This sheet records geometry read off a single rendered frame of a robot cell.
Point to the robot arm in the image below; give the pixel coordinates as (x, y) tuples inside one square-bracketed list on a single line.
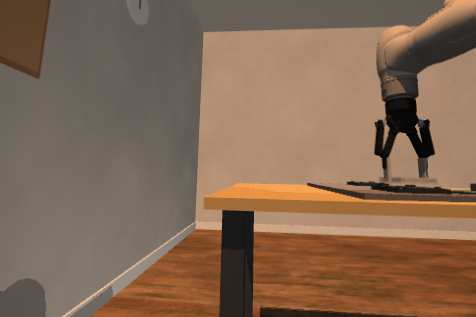
[(403, 53)]

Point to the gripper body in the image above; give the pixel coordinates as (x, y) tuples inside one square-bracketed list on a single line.
[(401, 108)]

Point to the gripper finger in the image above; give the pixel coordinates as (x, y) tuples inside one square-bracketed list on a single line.
[(423, 149), (385, 152)]

